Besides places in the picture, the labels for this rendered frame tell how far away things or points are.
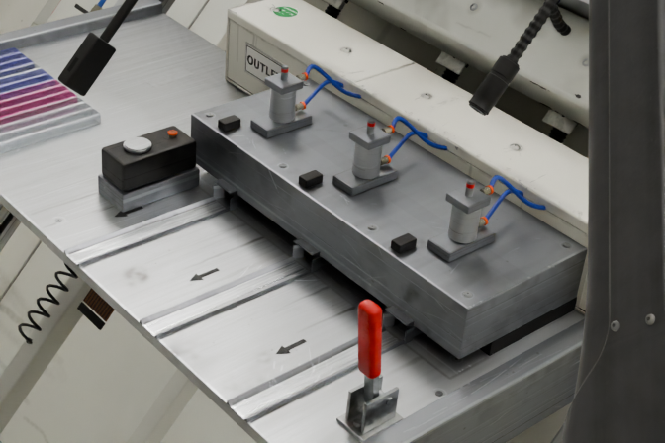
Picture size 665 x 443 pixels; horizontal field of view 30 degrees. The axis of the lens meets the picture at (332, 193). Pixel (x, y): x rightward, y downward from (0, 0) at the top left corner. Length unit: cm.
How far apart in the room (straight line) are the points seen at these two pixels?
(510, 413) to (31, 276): 272
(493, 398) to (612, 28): 54
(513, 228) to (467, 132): 12
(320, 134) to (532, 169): 19
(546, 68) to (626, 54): 71
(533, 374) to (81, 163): 46
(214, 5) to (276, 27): 230
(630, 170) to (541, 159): 68
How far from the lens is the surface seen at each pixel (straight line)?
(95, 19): 139
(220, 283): 99
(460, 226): 93
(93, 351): 331
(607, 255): 36
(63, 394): 334
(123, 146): 107
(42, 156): 115
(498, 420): 92
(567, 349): 95
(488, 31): 113
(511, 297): 92
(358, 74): 114
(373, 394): 85
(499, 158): 103
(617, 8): 39
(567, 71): 107
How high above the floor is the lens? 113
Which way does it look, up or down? level
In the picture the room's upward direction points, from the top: 35 degrees clockwise
